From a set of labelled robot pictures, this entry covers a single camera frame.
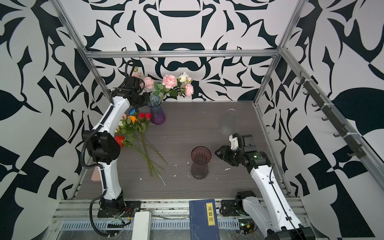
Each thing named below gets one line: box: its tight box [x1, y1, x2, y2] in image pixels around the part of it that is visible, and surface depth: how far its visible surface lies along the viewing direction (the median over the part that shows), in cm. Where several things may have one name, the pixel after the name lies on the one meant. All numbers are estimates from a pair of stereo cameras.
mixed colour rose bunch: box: [115, 108, 169, 186], surface depth 97 cm
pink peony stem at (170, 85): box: [153, 74, 194, 105], surface depth 80 cm
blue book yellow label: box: [189, 199, 221, 240], surface depth 71 cm
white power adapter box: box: [131, 211, 152, 240], surface depth 66 cm
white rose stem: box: [177, 71, 190, 86], surface depth 78 cm
